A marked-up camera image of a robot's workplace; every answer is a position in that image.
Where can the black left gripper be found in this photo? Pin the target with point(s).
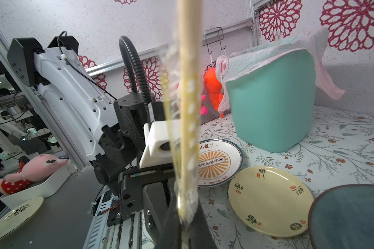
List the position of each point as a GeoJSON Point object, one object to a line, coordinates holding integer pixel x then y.
{"type": "Point", "coordinates": [151, 190]}

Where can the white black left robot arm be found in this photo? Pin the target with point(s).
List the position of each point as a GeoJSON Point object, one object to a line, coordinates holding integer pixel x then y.
{"type": "Point", "coordinates": [126, 140]}

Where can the white orange patterned plate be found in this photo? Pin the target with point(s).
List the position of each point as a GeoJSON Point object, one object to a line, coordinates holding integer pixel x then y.
{"type": "Point", "coordinates": [218, 162]}

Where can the small pale yellow plate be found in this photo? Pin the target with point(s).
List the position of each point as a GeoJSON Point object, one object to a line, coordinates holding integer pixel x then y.
{"type": "Point", "coordinates": [271, 201]}

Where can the red plush toy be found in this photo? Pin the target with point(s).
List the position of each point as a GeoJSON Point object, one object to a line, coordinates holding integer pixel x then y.
{"type": "Point", "coordinates": [214, 89]}

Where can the dark green glass plate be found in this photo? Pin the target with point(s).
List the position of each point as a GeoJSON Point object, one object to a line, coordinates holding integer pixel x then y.
{"type": "Point", "coordinates": [343, 218]}

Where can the pale plate outside booth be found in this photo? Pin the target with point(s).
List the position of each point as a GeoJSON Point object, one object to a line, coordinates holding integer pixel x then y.
{"type": "Point", "coordinates": [15, 218]}

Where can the pink plush in white tray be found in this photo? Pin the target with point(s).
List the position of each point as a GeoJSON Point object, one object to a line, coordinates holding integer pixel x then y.
{"type": "Point", "coordinates": [35, 170]}

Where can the green trash bin with bag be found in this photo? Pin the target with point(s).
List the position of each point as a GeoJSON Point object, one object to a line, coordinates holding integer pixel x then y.
{"type": "Point", "coordinates": [270, 89]}

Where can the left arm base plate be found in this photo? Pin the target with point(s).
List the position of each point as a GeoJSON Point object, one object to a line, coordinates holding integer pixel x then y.
{"type": "Point", "coordinates": [109, 229]}

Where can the white wrist camera on left gripper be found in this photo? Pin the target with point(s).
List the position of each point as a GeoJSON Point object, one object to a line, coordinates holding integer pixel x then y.
{"type": "Point", "coordinates": [157, 135]}

